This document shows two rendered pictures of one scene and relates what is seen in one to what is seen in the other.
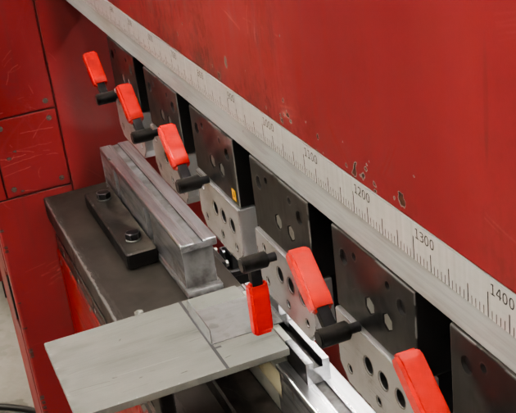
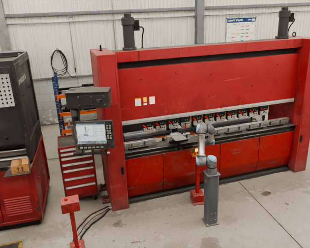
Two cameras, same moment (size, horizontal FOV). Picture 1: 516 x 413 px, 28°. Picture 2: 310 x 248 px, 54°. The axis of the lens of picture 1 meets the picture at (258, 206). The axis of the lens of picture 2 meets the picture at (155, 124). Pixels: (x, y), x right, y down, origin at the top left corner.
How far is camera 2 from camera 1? 468 cm
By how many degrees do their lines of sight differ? 79
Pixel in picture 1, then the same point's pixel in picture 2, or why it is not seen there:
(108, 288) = (151, 148)
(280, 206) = (186, 118)
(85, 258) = (143, 149)
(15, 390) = (79, 219)
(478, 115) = (207, 102)
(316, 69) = (193, 106)
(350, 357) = (195, 123)
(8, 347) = (61, 222)
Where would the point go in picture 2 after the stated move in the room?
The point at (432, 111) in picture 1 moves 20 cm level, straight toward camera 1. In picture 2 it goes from (204, 104) to (218, 104)
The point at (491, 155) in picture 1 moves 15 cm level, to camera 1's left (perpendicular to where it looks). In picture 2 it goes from (208, 104) to (210, 107)
